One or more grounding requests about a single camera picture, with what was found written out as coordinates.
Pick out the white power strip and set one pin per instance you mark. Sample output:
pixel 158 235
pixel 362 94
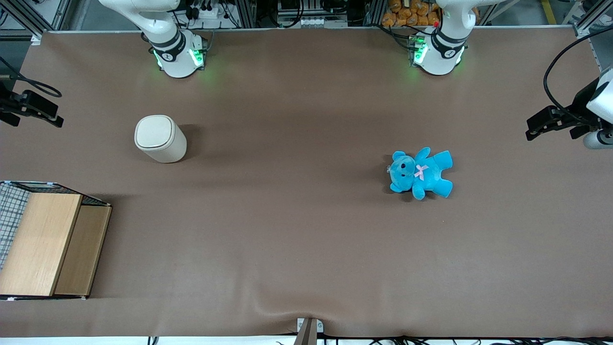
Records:
pixel 206 10

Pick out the beige lidded trash can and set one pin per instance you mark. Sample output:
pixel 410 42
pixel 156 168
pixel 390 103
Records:
pixel 160 139

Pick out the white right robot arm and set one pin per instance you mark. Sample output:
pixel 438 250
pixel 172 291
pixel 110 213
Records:
pixel 176 57

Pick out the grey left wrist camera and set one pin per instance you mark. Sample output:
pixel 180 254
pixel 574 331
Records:
pixel 598 139

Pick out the blue teddy bear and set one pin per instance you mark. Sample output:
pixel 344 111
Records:
pixel 424 173

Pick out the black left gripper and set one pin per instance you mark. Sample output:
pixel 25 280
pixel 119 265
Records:
pixel 578 110

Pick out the wooden step shelf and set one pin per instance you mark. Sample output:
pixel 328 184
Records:
pixel 10 211

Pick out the brown table mat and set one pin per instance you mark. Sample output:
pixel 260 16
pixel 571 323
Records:
pixel 306 143

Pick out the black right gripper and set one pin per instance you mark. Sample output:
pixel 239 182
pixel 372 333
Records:
pixel 10 106

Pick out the aluminium frame profile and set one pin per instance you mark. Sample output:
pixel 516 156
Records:
pixel 33 17
pixel 589 17

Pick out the light wooden board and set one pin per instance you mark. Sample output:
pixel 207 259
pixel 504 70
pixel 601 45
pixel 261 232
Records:
pixel 38 244

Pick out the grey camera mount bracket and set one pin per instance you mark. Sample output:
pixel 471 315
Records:
pixel 309 331

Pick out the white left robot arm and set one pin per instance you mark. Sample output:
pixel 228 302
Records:
pixel 439 53

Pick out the dark wooden board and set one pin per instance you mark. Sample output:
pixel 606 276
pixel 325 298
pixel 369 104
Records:
pixel 84 249

